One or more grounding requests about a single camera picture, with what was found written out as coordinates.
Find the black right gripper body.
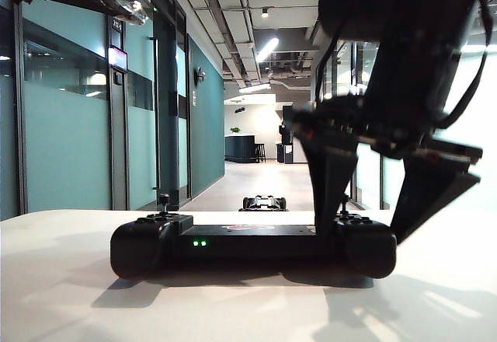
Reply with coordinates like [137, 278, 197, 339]
[285, 95, 485, 164]

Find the long linear ceiling light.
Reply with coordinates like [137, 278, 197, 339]
[255, 37, 280, 63]
[238, 82, 273, 95]

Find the room number sign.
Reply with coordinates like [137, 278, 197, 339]
[111, 18, 124, 46]

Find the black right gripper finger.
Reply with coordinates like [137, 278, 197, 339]
[390, 158, 482, 242]
[298, 135, 360, 237]

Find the long vertical door handle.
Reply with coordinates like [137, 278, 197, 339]
[147, 37, 162, 203]

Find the black quadruped robot dog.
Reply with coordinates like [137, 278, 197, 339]
[238, 194, 290, 213]

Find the lit door display panel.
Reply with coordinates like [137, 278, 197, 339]
[107, 46, 130, 73]

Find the black remote control with joysticks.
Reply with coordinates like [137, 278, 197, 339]
[109, 193, 398, 281]

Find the dark counter with white top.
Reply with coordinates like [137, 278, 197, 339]
[224, 134, 259, 164]

